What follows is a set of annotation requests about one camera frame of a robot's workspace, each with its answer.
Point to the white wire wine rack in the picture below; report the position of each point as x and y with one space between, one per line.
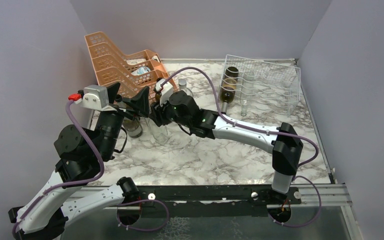
277 86

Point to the clear round bottle silver cap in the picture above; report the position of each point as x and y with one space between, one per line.
182 83

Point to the clear square glass bottle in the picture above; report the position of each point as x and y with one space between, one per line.
248 80

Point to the green wine bottle black cap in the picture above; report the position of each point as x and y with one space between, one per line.
157 89

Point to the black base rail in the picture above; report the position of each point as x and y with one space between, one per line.
254 200

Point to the green wine bottle silver neck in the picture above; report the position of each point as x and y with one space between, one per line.
133 127

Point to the blue white packet in rack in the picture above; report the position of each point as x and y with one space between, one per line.
141 70

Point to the clear tall glass bottle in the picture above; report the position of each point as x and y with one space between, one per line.
159 133

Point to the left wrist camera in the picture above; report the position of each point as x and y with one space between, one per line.
93 97

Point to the orange plastic file rack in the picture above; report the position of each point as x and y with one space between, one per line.
109 64

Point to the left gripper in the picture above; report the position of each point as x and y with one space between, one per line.
140 103

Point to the dark labelled wine bottle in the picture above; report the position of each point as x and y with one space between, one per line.
228 87

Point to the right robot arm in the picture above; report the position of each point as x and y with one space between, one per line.
281 142

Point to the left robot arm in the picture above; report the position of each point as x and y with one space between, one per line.
97 114

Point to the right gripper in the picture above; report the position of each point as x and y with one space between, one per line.
157 114

